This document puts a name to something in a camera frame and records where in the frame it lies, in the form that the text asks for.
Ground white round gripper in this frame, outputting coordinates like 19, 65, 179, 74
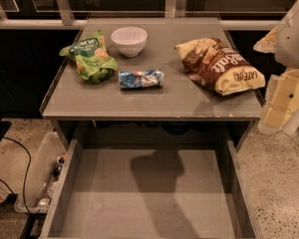
253, 0, 299, 134

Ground blue silver redbull can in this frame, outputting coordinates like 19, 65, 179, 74
119, 70, 164, 89

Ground open grey top drawer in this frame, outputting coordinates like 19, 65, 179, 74
40, 126, 262, 239

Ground grey cabinet with top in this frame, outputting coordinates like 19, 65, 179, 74
41, 18, 261, 145

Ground brown yellow chip bag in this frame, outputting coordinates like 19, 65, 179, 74
175, 38, 265, 96

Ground white ceramic bowl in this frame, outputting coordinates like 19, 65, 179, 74
111, 27, 148, 57

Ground green snack bag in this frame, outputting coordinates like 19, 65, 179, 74
59, 30, 118, 84

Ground clear plastic storage bin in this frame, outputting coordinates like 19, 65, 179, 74
14, 131, 66, 214

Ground metal glass railing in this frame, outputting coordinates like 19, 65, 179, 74
0, 0, 297, 30

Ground black cable on floor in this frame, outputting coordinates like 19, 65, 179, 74
0, 132, 34, 215

